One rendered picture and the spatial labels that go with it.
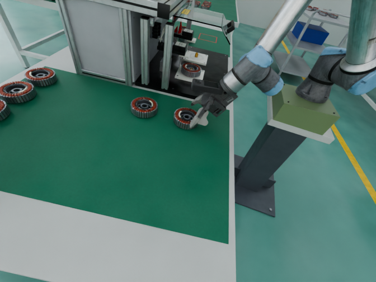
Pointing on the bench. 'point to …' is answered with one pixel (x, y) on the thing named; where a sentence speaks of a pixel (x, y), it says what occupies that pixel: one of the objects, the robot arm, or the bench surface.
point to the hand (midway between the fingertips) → (189, 114)
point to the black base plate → (177, 85)
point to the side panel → (98, 40)
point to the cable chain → (156, 31)
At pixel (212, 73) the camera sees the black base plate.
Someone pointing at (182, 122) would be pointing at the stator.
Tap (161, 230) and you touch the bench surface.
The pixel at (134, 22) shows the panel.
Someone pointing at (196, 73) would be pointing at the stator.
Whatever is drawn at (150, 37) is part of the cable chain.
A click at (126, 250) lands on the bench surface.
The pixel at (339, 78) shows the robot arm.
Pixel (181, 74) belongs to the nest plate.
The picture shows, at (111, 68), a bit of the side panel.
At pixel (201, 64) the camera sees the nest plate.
